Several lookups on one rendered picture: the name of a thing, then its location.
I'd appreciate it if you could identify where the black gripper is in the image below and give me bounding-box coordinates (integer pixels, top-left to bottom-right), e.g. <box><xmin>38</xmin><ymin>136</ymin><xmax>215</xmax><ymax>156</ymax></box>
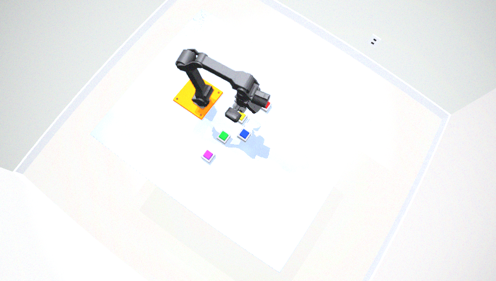
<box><xmin>225</xmin><ymin>93</ymin><xmax>250</xmax><ymax>123</ymax></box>

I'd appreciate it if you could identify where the blue button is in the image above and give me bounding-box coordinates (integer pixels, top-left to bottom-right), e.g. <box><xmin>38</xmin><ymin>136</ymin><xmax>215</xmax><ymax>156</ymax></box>
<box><xmin>237</xmin><ymin>128</ymin><xmax>252</xmax><ymax>143</ymax></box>

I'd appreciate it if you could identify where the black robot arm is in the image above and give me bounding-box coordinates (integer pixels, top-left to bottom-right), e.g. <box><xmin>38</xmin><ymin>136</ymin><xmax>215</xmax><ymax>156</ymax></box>
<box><xmin>175</xmin><ymin>49</ymin><xmax>271</xmax><ymax>114</ymax></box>

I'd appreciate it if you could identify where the green button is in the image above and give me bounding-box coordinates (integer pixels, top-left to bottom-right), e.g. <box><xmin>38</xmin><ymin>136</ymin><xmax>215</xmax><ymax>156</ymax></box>
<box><xmin>216</xmin><ymin>130</ymin><xmax>231</xmax><ymax>145</ymax></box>

